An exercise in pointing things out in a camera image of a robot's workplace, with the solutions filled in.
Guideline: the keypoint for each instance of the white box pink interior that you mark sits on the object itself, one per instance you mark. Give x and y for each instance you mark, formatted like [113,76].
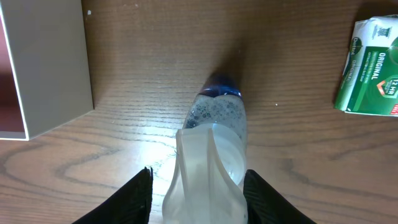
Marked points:
[45,78]

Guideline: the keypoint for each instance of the clear spray bottle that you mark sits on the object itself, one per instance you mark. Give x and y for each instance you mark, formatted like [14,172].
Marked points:
[211,158]

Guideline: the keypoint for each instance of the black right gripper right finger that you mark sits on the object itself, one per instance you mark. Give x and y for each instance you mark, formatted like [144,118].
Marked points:
[266,205]

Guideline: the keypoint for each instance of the green soap bar pack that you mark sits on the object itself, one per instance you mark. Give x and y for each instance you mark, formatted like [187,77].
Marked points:
[369,84]

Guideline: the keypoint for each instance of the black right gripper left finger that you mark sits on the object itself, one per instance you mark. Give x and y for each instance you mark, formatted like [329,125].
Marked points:
[129,205]

